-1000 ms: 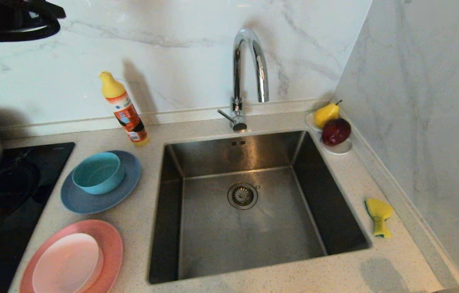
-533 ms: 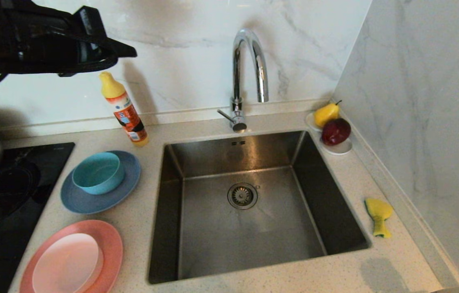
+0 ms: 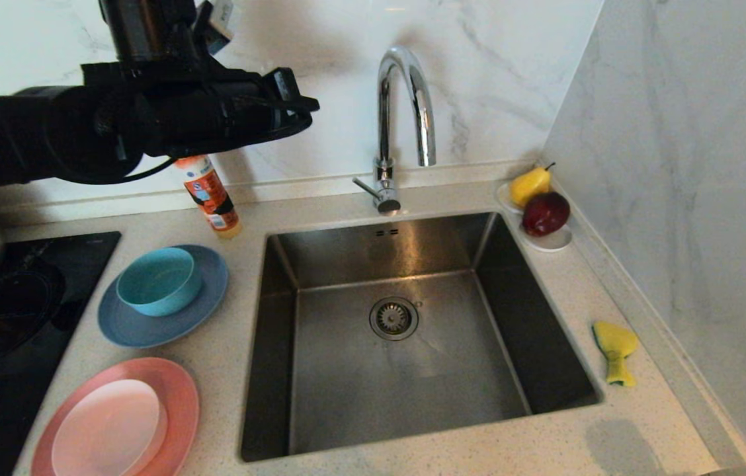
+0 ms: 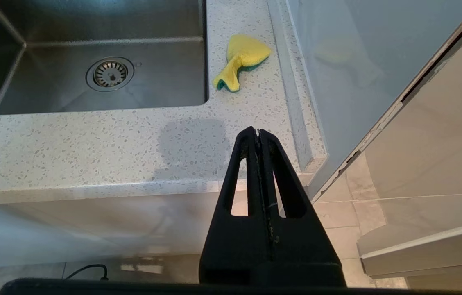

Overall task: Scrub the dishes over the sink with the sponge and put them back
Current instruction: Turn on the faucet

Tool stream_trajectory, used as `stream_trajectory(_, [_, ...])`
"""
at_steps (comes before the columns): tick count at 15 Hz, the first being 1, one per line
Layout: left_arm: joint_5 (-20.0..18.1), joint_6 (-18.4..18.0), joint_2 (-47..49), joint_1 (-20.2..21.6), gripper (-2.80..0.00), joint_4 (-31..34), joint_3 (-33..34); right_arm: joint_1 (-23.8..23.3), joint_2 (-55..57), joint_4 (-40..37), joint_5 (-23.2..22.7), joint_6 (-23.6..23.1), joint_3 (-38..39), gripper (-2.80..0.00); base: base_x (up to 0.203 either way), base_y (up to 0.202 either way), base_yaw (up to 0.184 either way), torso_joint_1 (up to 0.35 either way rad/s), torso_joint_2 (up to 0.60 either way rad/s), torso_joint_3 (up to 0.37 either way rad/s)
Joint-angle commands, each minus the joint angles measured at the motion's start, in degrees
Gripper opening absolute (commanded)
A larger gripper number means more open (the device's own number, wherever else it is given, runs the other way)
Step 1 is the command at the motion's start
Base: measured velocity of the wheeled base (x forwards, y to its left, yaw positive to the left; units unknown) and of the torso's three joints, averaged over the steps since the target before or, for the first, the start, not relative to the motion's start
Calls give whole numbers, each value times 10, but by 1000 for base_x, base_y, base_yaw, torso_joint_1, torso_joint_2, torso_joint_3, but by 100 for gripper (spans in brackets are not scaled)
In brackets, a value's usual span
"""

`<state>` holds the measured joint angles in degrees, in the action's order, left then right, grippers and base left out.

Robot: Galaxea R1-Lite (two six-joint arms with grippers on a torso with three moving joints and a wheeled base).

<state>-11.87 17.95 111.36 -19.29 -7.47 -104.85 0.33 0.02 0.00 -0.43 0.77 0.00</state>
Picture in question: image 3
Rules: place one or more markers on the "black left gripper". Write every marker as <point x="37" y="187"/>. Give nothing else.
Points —
<point x="214" y="112"/>

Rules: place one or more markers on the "chrome gooseneck faucet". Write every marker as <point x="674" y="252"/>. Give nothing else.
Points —
<point x="384" y="129"/>

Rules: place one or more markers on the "orange yellow-capped detergent bottle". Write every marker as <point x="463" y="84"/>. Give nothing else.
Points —
<point x="211" y="198"/>

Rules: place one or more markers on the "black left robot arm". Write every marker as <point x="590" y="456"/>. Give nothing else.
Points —
<point x="16" y="132"/>

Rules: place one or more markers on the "stainless steel sink basin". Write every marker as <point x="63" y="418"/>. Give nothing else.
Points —
<point x="360" y="390"/>

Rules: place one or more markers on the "yellow fish-shaped sponge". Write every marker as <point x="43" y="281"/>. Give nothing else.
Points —
<point x="615" y="342"/>

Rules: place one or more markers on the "teal bowl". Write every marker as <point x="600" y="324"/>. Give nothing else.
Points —
<point x="159" y="281"/>

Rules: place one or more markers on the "round metal drain strainer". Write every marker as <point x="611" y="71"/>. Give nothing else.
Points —
<point x="393" y="318"/>

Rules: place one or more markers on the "yellow pear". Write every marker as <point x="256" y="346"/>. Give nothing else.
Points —
<point x="530" y="187"/>

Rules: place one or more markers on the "black induction cooktop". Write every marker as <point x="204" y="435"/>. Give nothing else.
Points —
<point x="82" y="264"/>

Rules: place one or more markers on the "blue plate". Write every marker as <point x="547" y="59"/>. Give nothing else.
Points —
<point x="148" y="330"/>

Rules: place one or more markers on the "dark red apple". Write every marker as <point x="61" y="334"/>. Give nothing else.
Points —
<point x="546" y="213"/>

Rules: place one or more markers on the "small white fruit dish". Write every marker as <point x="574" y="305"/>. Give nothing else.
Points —
<point x="553" y="242"/>

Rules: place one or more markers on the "large salmon pink plate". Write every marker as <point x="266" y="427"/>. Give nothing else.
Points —
<point x="181" y="396"/>

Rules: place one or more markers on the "black frying pan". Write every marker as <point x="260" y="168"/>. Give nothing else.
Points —
<point x="2" y="317"/>

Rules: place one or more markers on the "small pale pink plate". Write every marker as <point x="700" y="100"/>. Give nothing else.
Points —
<point x="108" y="430"/>

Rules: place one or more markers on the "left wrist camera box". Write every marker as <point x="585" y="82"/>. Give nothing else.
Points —
<point x="219" y="18"/>

